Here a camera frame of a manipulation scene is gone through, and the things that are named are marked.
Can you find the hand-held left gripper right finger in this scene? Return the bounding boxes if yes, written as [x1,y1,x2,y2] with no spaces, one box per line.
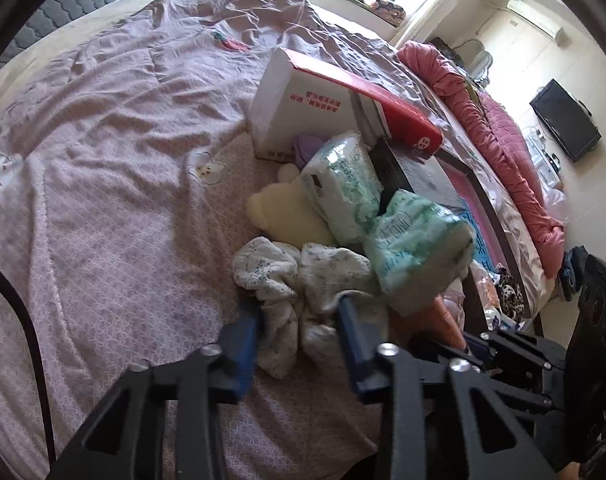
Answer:
[334,295,558,480]

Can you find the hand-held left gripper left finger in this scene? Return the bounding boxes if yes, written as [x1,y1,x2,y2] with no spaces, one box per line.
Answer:
[48,302,264,480]

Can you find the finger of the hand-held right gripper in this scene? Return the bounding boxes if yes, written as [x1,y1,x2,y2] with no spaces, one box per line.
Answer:
[413,337,566,417]
[480,331,570,386]

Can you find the white printed cloth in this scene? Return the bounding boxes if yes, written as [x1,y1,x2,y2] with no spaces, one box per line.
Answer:
[232,236,390,380]

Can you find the orange soft item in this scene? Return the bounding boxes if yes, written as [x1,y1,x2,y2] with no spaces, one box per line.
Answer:
[398,297,466,354]

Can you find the purple soft item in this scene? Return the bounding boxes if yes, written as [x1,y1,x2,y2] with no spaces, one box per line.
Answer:
[292,132,327,168]

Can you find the leopard print cloth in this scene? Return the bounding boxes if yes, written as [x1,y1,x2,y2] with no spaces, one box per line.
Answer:
[493,267,526,319]

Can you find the blue clothes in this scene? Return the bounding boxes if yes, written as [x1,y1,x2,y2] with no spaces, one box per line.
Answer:
[559,245,592,302]

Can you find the dark framed gift box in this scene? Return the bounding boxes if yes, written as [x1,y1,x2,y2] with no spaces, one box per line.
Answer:
[433,150,534,332]

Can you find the cream plush toy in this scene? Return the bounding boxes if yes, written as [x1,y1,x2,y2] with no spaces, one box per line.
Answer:
[247,162,336,247]

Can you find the red quilt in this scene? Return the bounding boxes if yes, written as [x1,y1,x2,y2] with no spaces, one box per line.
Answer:
[395,40,566,281]

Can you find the lilac printed blanket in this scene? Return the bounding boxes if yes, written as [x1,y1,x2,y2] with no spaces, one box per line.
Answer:
[0,0,484,480]

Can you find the black television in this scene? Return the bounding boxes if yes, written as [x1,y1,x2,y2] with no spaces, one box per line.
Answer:
[529,79,602,163]

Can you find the white and red cardboard box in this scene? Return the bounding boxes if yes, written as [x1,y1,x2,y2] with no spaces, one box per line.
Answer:
[248,47,444,163]

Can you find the white standing fan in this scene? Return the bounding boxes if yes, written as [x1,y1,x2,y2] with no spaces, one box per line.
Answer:
[460,40,494,81]

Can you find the black case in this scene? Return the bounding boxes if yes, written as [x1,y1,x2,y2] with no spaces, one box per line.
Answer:
[429,36,464,62]

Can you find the white air conditioner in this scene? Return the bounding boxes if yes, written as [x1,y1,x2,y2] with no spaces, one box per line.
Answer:
[505,0,568,47]

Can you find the clothes on window sill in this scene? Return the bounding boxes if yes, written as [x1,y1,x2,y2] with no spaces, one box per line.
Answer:
[323,0,409,26]

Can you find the grey quilted headboard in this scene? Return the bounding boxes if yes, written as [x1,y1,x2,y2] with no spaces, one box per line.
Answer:
[0,0,190,69]

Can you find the black cable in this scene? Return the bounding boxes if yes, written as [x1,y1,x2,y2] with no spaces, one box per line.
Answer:
[0,255,57,461]

